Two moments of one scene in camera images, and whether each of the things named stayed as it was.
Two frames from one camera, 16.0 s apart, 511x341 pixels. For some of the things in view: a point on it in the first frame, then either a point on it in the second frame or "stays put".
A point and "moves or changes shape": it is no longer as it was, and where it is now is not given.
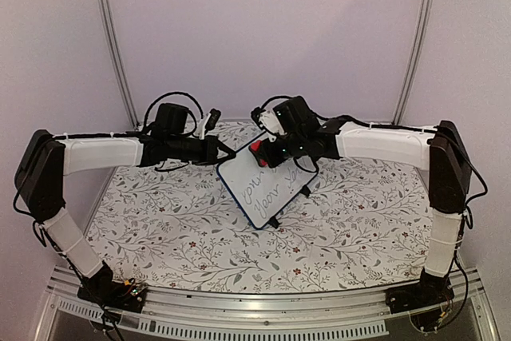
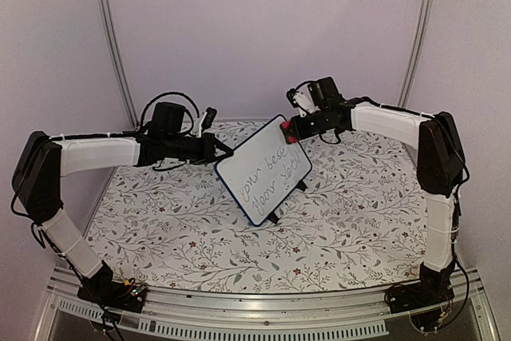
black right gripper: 271,156 → 300,133
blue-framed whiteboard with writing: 263,192 stays put
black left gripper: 213,144 stays put
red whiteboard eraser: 255,148 moves or changes shape
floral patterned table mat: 361,225 stays put
